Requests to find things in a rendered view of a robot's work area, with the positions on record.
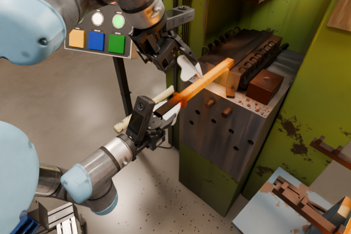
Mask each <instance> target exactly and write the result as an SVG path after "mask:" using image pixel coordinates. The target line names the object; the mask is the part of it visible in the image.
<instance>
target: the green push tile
mask: <svg viewBox="0 0 351 234"><path fill-rule="evenodd" d="M125 38H126V37H125V36H118V35H113V34H110V35H109V48H108V52H113V53H120V54H124V51H125Z"/></svg>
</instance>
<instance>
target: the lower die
mask: <svg viewBox="0 0 351 234"><path fill-rule="evenodd" d="M262 32H266V33H269V35H267V36H266V37H265V38H264V39H263V40H261V41H260V42H259V43H258V44H256V45H255V46H254V47H253V48H252V49H250V50H249V51H248V52H247V53H245V54H244V55H243V56H242V57H240V58H239V59H238V60H236V61H235V62H234V63H233V64H232V65H230V66H229V67H228V68H227V70H226V71H224V72H223V73H222V74H221V75H219V76H218V77H217V78H216V79H214V80H213V81H214V82H216V83H218V84H220V85H222V86H225V87H227V88H230V89H235V92H237V91H238V90H239V89H240V88H241V87H240V86H239V84H240V82H241V81H242V80H243V79H244V77H245V75H246V72H247V71H246V69H245V68H241V70H238V69H239V67H240V66H246V67H247V68H248V70H249V73H250V71H251V68H252V65H251V64H250V63H247V64H246V65H244V63H245V62H246V61H249V59H250V57H252V56H254V55H255V53H256V52H259V50H260V49H261V48H263V47H264V46H265V45H266V44H268V42H269V41H271V40H274V41H276V43H277V47H276V48H279V46H280V43H281V41H282V38H283V37H279V36H276V35H273V33H272V32H268V31H265V30H262V31H257V30H254V29H252V30H247V29H242V30H241V32H240V34H239V33H236V37H234V36H232V37H231V41H229V39H228V40H227V42H226V44H225V42H223V43H222V44H221V48H220V47H219V46H217V47H216V50H215V51H214V49H212V50H211V51H210V54H209V55H208V53H206V54H205V55H203V56H202V57H200V58H199V59H197V60H198V63H199V65H200V68H201V71H202V75H203V76H204V75H205V74H206V73H208V72H209V71H210V70H211V69H213V68H214V67H216V66H217V65H218V64H220V63H221V62H222V61H224V60H225V59H226V58H229V57H231V56H232V55H233V54H235V53H236V52H237V51H238V50H240V49H241V48H242V47H244V46H245V45H246V44H247V43H249V42H250V41H251V40H253V39H254V38H255V37H257V36H258V35H259V34H260V33H262ZM265 48H266V49H268V53H270V50H271V47H270V46H266V47H265ZM261 52H262V53H263V54H264V58H265V56H266V51H265V50H262V51H261ZM256 57H257V58H258V59H259V64H260V62H261V59H262V56H261V54H257V55H256ZM263 60H264V59H263ZM251 62H253V64H254V69H255V67H256V64H257V60H256V59H255V58H252V60H251ZM249 73H248V74H249Z"/></svg>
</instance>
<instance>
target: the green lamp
mask: <svg viewBox="0 0 351 234"><path fill-rule="evenodd" d="M114 24H115V25H116V26H117V27H120V26H122V24H123V18H122V17H121V16H116V17H115V18H114Z"/></svg>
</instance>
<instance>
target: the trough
mask: <svg viewBox="0 0 351 234"><path fill-rule="evenodd" d="M267 35H269V33H266V32H262V33H260V34H259V35H258V36H257V37H255V38H254V39H253V40H251V41H250V42H249V43H247V44H246V45H245V46H244V47H242V48H241V49H240V50H238V51H237V52H236V53H235V54H233V55H232V56H231V57H229V58H230V59H233V60H234V62H235V61H236V60H238V59H239V58H240V57H242V56H243V55H244V54H245V53H247V52H248V51H249V50H250V49H252V48H253V47H254V46H255V45H256V44H258V43H259V42H260V41H261V40H263V39H264V38H265V37H266V36H267Z"/></svg>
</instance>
